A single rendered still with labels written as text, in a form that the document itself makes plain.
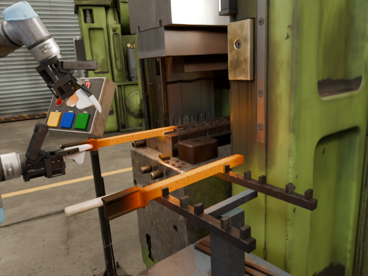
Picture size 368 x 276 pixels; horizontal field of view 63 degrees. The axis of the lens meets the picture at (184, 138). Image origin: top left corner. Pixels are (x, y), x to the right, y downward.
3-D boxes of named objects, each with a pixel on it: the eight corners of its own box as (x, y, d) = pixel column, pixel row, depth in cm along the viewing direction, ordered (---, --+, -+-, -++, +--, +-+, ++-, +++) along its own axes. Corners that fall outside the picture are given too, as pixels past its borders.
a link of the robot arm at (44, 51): (49, 39, 89) (55, 35, 83) (58, 52, 92) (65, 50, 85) (27, 51, 87) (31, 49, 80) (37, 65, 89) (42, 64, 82)
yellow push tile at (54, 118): (55, 126, 145) (60, 112, 147) (46, 125, 149) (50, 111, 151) (58, 127, 147) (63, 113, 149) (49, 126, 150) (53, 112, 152)
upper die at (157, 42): (165, 56, 100) (163, 26, 97) (138, 58, 116) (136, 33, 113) (252, 52, 123) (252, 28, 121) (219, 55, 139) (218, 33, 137)
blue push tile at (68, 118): (69, 127, 140) (74, 113, 142) (58, 126, 144) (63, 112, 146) (72, 128, 142) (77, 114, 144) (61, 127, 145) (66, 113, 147)
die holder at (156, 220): (189, 291, 105) (182, 171, 94) (139, 242, 135) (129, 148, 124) (288, 233, 135) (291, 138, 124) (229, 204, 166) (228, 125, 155)
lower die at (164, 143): (172, 157, 109) (171, 134, 106) (146, 146, 125) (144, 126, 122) (252, 136, 132) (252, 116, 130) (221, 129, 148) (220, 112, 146)
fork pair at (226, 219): (243, 241, 51) (243, 230, 50) (219, 228, 55) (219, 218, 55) (312, 197, 65) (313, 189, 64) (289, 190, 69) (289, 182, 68)
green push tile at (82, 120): (85, 128, 136) (89, 113, 138) (73, 127, 139) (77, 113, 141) (88, 129, 137) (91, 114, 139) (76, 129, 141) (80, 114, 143)
